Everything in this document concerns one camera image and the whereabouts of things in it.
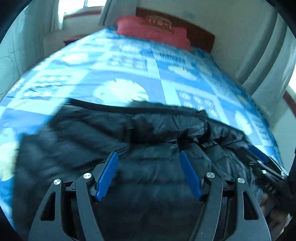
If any black quilted puffer jacket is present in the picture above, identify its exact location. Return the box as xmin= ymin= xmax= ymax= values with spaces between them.
xmin=12 ymin=99 xmax=263 ymax=240

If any person's right hand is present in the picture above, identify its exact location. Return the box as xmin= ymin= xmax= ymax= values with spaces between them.
xmin=260 ymin=193 xmax=292 ymax=240

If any right window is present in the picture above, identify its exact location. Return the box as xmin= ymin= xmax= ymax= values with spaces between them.
xmin=283 ymin=69 xmax=296 ymax=116

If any window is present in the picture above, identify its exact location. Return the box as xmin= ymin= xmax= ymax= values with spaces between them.
xmin=283 ymin=69 xmax=296 ymax=116
xmin=58 ymin=0 xmax=107 ymax=21

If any window curtain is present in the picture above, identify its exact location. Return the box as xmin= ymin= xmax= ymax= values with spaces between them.
xmin=236 ymin=11 xmax=295 ymax=118
xmin=98 ymin=0 xmax=138 ymax=26
xmin=36 ymin=0 xmax=64 ymax=37

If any blue patterned bedspread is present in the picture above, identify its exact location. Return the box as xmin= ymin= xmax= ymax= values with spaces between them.
xmin=1 ymin=28 xmax=281 ymax=220

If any dark wooden headboard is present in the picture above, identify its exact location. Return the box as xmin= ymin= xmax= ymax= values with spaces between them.
xmin=136 ymin=7 xmax=215 ymax=53

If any wooden nightstand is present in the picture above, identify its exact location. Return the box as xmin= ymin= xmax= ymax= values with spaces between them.
xmin=63 ymin=35 xmax=86 ymax=46

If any red pillow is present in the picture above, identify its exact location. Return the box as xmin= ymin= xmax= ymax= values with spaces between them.
xmin=116 ymin=16 xmax=191 ymax=51

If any white sliding wardrobe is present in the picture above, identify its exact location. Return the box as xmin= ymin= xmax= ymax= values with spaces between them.
xmin=1 ymin=6 xmax=42 ymax=99

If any small brown embroidered cushion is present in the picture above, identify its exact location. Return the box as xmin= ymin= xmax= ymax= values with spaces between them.
xmin=144 ymin=15 xmax=173 ymax=32

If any left window right curtain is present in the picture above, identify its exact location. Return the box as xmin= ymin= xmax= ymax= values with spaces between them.
xmin=98 ymin=0 xmax=138 ymax=26

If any left window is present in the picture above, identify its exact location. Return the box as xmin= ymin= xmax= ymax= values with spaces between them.
xmin=58 ymin=0 xmax=107 ymax=21

